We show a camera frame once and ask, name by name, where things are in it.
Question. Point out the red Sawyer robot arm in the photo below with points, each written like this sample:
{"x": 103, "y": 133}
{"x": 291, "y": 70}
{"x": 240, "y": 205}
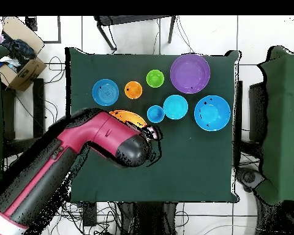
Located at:
{"x": 100, "y": 132}

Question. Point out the blue cup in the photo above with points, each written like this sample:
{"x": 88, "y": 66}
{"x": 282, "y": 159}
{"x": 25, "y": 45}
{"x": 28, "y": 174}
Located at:
{"x": 155, "y": 113}

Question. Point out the small cyan bowl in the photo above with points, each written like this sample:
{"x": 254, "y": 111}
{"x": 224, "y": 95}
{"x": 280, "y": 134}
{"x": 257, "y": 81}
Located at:
{"x": 175, "y": 107}

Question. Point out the orange cup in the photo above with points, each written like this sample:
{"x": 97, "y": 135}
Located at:
{"x": 133, "y": 90}

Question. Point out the green cup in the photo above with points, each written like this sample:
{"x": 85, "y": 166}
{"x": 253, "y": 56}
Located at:
{"x": 155, "y": 78}

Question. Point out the blue ribbed-bottom bowl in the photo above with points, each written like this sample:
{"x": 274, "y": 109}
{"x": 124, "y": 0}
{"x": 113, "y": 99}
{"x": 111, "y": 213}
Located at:
{"x": 105, "y": 92}

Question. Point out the large blue bowl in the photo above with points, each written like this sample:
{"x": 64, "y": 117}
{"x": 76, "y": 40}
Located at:
{"x": 212, "y": 113}

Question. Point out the large purple bowl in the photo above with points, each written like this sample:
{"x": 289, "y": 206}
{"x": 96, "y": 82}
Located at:
{"x": 190, "y": 73}

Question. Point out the dark green tablecloth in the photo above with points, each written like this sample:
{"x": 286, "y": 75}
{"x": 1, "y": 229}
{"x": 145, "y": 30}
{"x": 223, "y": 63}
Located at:
{"x": 83, "y": 73}

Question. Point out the black equipment case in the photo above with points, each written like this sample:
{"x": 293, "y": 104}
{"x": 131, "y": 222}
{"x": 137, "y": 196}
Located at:
{"x": 257, "y": 110}

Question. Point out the cardboard box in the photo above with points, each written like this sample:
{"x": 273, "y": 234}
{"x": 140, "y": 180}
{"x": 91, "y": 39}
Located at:
{"x": 27, "y": 73}

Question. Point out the dark blue cloth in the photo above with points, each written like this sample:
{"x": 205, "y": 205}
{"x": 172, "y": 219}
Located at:
{"x": 19, "y": 51}

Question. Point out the black metal chair frame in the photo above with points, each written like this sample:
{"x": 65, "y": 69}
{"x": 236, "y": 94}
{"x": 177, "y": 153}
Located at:
{"x": 127, "y": 19}

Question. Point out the black pedestal foot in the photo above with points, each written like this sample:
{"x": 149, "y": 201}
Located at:
{"x": 250, "y": 176}

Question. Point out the black bench frame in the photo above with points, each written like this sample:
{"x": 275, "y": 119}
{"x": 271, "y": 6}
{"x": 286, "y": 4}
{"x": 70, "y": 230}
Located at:
{"x": 38, "y": 98}

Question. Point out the black square floor frame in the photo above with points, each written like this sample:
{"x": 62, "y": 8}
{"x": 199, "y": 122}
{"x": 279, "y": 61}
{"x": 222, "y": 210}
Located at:
{"x": 31, "y": 23}

